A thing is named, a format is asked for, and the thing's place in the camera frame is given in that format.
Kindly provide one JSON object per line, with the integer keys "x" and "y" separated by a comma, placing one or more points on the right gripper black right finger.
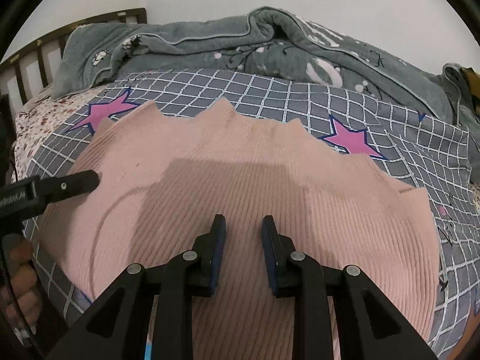
{"x": 369, "y": 326}

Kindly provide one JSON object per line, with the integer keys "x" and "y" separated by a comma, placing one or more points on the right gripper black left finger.
{"x": 149, "y": 307}

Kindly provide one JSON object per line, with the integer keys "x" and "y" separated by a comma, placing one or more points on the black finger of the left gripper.
{"x": 57, "y": 189}

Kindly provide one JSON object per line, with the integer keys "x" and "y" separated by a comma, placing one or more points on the dark wooden headboard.
{"x": 32, "y": 68}

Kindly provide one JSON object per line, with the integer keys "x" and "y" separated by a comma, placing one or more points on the person's left hand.
{"x": 24, "y": 284}

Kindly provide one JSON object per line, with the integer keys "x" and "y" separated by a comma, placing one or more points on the grey-green fleece blanket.
{"x": 268, "y": 42}

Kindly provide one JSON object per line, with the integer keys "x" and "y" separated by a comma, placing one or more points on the floral bed sheet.
{"x": 39, "y": 117}

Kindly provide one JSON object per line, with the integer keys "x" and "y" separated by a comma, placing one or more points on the brown folded clothes pile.
{"x": 473, "y": 80}

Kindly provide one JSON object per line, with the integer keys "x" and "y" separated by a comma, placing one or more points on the pink ribbed knit sweater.
{"x": 163, "y": 179}

